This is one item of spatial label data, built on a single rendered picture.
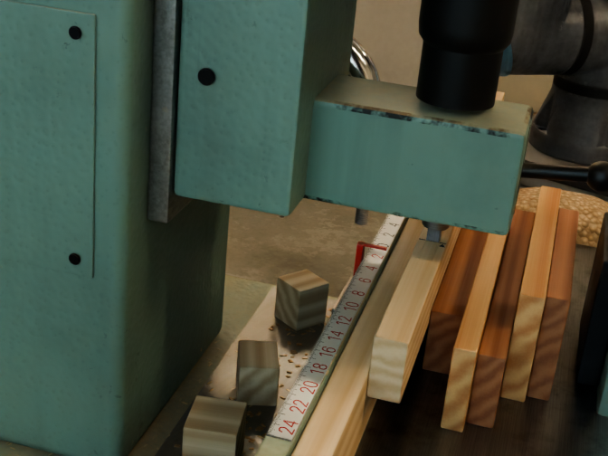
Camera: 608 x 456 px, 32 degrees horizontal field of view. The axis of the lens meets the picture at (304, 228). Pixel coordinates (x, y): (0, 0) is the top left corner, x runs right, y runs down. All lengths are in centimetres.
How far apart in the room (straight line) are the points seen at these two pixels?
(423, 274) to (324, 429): 16
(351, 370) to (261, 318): 36
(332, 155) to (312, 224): 248
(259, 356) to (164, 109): 25
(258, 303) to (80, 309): 31
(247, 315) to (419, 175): 33
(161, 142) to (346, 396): 21
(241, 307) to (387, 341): 40
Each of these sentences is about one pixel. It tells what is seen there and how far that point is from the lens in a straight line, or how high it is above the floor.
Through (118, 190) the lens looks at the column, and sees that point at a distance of 66.
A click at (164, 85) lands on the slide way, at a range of 66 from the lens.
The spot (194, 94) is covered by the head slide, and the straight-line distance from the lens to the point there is 66.
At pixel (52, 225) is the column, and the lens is 69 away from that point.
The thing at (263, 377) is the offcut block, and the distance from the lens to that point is 82.
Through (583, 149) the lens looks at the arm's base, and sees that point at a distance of 141.
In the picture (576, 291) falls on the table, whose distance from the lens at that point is 86.
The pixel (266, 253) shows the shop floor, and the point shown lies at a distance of 296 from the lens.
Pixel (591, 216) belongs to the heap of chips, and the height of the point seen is 92.
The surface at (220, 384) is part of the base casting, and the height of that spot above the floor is 80.
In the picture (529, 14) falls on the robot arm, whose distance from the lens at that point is 131.
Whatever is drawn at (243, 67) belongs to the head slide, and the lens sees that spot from 65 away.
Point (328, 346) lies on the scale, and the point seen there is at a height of 96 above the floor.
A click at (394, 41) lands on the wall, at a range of 419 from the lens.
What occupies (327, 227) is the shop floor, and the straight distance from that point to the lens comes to 316.
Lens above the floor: 126
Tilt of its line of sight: 24 degrees down
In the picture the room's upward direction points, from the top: 6 degrees clockwise
